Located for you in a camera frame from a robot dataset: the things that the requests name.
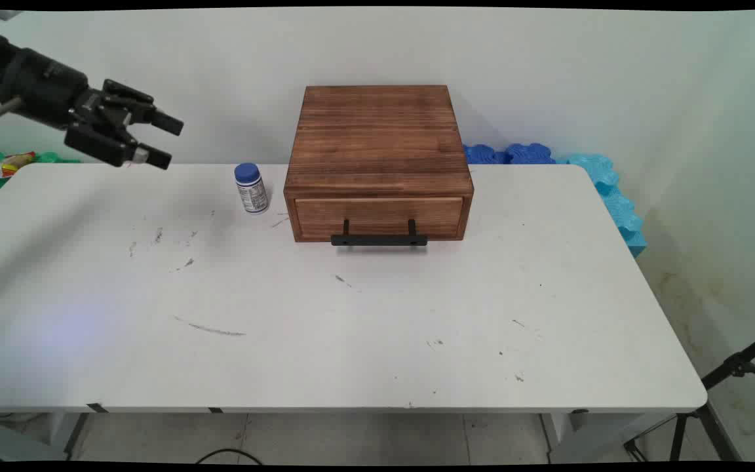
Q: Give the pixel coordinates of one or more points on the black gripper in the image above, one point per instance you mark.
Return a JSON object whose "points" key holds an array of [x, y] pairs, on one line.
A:
{"points": [[46, 88]]}

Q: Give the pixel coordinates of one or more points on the red yellow snack bag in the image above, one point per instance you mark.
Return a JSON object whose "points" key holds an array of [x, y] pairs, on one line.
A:
{"points": [[7, 165]]}

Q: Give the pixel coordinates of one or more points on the white bottle blue cap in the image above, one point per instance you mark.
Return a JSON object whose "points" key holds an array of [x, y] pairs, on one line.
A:
{"points": [[251, 189]]}

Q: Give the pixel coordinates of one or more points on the brown wooden drawer box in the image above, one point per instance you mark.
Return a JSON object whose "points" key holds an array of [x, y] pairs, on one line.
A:
{"points": [[377, 141]]}

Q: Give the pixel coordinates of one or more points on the light blue foam mat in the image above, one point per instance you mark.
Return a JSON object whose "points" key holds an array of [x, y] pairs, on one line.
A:
{"points": [[617, 196]]}

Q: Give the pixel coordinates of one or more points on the black tripod stand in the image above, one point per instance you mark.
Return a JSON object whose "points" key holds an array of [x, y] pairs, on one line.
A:
{"points": [[712, 400]]}

